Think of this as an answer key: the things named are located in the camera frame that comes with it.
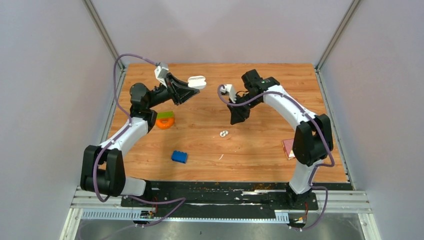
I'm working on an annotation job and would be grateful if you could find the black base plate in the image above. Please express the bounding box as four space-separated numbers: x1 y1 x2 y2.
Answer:
114 180 354 220

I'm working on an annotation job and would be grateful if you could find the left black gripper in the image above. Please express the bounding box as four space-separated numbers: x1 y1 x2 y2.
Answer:
147 72 200 109

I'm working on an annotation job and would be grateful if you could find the white oval pill case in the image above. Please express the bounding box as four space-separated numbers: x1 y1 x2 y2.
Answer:
187 75 207 90

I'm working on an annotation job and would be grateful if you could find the aluminium rail frame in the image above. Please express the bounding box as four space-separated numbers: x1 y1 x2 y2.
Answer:
60 188 380 240

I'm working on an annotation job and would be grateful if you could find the orange toy ring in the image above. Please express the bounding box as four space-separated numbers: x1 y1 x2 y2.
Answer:
155 117 175 130

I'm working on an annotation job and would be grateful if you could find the white eartips cluster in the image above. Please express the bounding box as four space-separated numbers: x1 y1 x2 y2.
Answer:
219 130 229 137

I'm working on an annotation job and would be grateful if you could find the green toy block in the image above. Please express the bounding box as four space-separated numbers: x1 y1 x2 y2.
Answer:
156 111 175 119

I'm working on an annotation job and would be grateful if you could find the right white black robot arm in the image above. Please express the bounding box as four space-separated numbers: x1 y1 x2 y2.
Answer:
217 69 335 209

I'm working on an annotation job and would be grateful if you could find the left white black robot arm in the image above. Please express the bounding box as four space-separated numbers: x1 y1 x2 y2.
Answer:
80 72 207 207

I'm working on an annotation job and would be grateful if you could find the blue toy brick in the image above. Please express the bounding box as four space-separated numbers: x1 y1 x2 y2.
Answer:
171 150 188 164

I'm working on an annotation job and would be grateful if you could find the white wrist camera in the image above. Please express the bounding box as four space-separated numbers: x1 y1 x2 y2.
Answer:
219 84 237 104
154 62 169 87

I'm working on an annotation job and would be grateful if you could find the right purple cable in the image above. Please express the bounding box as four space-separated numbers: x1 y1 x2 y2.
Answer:
216 84 336 232

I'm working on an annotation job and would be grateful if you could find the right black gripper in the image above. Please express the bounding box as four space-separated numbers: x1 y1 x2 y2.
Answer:
228 92 262 125

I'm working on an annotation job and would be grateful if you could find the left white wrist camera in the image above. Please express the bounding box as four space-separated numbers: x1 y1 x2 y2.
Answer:
154 62 169 87

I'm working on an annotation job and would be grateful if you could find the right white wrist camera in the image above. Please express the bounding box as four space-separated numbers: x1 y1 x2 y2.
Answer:
219 84 237 104

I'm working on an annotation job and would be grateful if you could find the red card box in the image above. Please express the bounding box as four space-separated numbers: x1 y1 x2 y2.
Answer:
282 138 296 160

